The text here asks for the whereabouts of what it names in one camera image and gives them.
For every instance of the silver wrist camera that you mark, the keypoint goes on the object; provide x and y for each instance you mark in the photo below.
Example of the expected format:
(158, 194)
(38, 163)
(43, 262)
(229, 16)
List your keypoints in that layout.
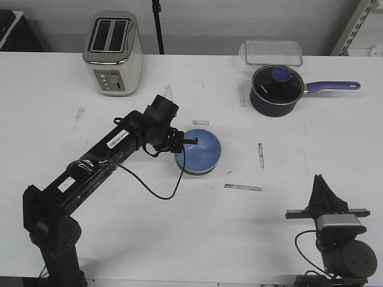
(340, 224)

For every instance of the cream and chrome toaster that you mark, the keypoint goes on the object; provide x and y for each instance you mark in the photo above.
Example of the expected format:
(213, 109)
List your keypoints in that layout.
(112, 52)

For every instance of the blue bowl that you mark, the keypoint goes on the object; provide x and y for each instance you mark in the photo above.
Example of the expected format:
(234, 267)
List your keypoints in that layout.
(205, 154)

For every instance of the dark blue saucepan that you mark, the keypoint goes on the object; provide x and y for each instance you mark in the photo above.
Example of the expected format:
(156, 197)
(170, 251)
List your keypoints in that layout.
(272, 110)

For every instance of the glass lid with blue knob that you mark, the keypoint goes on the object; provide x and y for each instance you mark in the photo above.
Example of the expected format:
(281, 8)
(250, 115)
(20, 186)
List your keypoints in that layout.
(277, 84)

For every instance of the clear plastic food container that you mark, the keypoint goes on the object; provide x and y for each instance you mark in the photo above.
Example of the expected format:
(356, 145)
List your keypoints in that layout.
(259, 52)

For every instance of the green bowl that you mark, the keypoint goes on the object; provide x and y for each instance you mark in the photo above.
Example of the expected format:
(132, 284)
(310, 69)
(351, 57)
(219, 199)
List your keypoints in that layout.
(194, 173)

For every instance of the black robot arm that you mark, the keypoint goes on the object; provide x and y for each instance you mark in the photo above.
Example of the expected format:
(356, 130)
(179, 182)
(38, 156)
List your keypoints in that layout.
(47, 212)
(347, 261)

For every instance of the black box at left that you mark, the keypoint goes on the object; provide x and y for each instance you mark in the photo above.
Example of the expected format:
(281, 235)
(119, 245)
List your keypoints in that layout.
(16, 33)

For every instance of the black tripod pole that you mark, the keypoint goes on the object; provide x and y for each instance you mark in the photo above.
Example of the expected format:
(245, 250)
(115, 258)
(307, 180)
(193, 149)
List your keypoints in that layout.
(156, 9)

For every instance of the white slotted shelf upright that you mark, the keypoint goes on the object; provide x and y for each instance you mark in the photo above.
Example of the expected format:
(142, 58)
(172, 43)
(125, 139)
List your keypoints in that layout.
(362, 35)

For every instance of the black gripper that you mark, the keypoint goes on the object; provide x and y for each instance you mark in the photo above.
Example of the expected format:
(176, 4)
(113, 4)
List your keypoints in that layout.
(159, 133)
(331, 202)

